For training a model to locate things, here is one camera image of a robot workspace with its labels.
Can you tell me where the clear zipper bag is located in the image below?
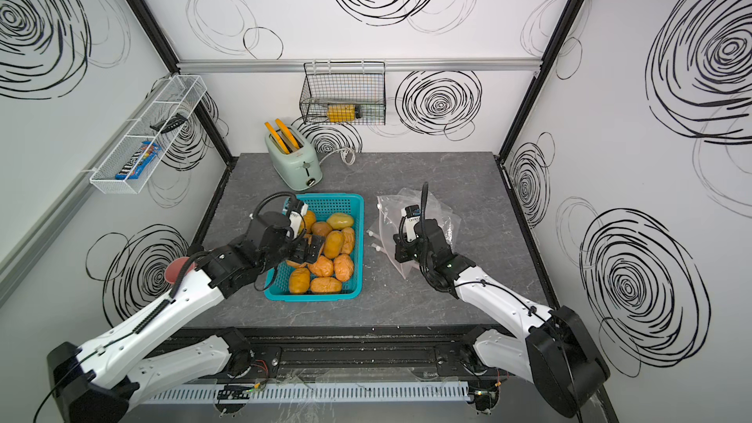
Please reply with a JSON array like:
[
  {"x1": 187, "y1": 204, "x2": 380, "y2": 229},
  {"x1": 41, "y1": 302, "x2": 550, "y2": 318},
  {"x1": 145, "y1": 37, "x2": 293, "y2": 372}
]
[{"x1": 367, "y1": 188, "x2": 462, "y2": 279}]

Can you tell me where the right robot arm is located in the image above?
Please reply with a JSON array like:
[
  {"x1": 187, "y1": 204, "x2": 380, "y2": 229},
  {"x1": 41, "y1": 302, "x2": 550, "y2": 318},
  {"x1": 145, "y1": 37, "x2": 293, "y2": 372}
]
[{"x1": 394, "y1": 217, "x2": 610, "y2": 418}]

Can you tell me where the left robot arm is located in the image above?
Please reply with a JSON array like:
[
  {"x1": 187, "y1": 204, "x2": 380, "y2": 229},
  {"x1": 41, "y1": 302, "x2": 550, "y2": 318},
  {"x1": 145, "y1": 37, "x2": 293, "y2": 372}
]
[{"x1": 47, "y1": 213, "x2": 325, "y2": 422}]

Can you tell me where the reddish potato lower middle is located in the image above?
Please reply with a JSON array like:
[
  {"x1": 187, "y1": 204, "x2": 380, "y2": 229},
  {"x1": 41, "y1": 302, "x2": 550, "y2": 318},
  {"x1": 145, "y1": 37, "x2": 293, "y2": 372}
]
[{"x1": 307, "y1": 256, "x2": 334, "y2": 277}]

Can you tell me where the reddish potato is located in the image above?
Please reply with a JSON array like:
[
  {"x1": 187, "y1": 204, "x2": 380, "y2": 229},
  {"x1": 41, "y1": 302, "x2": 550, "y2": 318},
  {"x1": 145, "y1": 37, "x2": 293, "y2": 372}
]
[
  {"x1": 333, "y1": 255, "x2": 354, "y2": 283},
  {"x1": 307, "y1": 256, "x2": 334, "y2": 277}
]

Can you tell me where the greenish potato top right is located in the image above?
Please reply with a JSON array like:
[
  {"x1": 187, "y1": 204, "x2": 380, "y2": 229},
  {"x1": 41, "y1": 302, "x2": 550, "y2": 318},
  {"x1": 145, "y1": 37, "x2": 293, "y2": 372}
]
[{"x1": 326, "y1": 213, "x2": 354, "y2": 230}]

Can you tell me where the potato right edge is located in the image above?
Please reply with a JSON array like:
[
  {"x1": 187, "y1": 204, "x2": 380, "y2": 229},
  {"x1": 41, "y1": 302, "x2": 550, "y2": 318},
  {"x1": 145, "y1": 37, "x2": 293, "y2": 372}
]
[{"x1": 341, "y1": 227, "x2": 356, "y2": 256}]

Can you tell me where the reddish potato lower right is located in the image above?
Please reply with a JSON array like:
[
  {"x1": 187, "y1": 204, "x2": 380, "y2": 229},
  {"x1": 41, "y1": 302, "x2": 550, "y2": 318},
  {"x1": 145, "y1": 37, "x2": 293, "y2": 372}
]
[{"x1": 333, "y1": 255, "x2": 354, "y2": 283}]

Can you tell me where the teal plastic basket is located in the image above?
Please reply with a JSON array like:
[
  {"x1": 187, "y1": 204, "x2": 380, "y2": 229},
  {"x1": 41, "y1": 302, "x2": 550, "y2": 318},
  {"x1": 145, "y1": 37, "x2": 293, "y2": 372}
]
[{"x1": 264, "y1": 193, "x2": 365, "y2": 303}]

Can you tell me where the mint green toaster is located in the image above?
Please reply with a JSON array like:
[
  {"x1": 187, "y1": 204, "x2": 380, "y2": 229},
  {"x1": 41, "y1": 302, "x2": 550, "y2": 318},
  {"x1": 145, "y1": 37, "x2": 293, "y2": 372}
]
[{"x1": 264, "y1": 127, "x2": 323, "y2": 192}]

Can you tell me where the left toast slice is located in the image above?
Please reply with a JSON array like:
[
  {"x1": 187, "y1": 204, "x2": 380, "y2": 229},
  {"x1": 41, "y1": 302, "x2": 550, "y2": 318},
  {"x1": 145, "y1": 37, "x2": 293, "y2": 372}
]
[{"x1": 264, "y1": 121, "x2": 290, "y2": 155}]

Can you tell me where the toast slice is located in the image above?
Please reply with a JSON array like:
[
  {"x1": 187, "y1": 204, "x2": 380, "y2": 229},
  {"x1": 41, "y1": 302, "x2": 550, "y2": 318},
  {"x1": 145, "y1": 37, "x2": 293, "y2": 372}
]
[
  {"x1": 275, "y1": 119, "x2": 301, "y2": 152},
  {"x1": 264, "y1": 121, "x2": 290, "y2": 155}
]

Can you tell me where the pink cup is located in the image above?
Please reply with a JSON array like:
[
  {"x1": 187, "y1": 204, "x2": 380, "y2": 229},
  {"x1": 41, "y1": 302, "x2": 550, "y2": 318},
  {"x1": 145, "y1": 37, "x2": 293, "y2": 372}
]
[{"x1": 164, "y1": 257, "x2": 188, "y2": 285}]

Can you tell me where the right toast slice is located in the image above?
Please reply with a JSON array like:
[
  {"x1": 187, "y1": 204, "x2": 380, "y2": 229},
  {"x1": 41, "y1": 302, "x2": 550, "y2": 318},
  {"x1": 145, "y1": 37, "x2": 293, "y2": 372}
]
[{"x1": 275, "y1": 119, "x2": 301, "y2": 152}]

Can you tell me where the yellow bottle in basket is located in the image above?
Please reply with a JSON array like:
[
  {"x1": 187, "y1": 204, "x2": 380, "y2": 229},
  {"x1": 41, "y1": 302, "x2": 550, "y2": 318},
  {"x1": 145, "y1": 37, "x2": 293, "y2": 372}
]
[{"x1": 326, "y1": 104, "x2": 362, "y2": 123}]

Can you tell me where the blue candy packet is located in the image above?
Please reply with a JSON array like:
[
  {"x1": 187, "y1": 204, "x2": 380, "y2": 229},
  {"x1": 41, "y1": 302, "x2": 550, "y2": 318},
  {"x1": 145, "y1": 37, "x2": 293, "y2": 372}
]
[{"x1": 115, "y1": 141, "x2": 162, "y2": 180}]

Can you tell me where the black remote control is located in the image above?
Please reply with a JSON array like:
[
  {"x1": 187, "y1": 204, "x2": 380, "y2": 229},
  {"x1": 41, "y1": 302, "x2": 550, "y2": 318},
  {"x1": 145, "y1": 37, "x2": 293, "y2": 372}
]
[{"x1": 150, "y1": 114, "x2": 187, "y2": 134}]

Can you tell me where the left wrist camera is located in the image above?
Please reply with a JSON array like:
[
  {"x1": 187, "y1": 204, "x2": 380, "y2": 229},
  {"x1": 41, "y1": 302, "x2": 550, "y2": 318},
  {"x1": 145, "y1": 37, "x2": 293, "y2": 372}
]
[{"x1": 286, "y1": 198, "x2": 309, "y2": 237}]

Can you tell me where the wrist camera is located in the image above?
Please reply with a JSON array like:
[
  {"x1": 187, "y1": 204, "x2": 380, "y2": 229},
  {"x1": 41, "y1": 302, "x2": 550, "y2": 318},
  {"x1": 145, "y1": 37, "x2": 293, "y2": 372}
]
[
  {"x1": 286, "y1": 198, "x2": 309, "y2": 237},
  {"x1": 398, "y1": 205, "x2": 421, "y2": 243}
]

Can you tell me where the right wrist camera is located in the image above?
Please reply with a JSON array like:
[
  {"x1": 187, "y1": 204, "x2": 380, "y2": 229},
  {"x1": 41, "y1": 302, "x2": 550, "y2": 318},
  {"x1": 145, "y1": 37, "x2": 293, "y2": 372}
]
[{"x1": 398, "y1": 205, "x2": 421, "y2": 243}]

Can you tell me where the white toaster cable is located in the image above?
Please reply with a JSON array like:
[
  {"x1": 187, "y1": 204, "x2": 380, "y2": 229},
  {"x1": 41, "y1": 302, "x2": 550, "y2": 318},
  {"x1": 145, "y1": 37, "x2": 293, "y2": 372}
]
[{"x1": 318, "y1": 147, "x2": 358, "y2": 166}]

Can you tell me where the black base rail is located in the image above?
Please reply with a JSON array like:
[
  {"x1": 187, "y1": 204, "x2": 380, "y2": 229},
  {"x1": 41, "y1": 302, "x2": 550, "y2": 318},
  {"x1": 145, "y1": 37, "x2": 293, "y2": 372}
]
[{"x1": 163, "y1": 326, "x2": 530, "y2": 378}]

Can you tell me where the white slotted cable duct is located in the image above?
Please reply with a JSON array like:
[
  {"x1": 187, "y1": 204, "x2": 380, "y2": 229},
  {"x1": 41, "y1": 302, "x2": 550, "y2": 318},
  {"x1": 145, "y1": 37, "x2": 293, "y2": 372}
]
[{"x1": 146, "y1": 381, "x2": 471, "y2": 405}]

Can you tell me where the black wire wall basket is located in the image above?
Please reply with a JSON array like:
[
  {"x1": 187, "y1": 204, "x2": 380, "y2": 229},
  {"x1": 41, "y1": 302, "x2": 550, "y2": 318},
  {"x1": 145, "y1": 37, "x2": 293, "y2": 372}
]
[{"x1": 299, "y1": 69, "x2": 387, "y2": 125}]

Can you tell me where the white wire wall shelf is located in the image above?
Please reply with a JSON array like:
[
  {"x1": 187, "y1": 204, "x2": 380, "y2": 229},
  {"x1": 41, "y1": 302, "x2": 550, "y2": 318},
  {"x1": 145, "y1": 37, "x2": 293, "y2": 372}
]
[{"x1": 89, "y1": 74, "x2": 207, "y2": 195}]

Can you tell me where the aluminium wall rail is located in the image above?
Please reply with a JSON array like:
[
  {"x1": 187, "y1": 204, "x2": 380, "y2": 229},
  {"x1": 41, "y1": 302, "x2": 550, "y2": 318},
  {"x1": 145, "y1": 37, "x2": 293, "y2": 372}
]
[{"x1": 177, "y1": 57, "x2": 542, "y2": 74}]

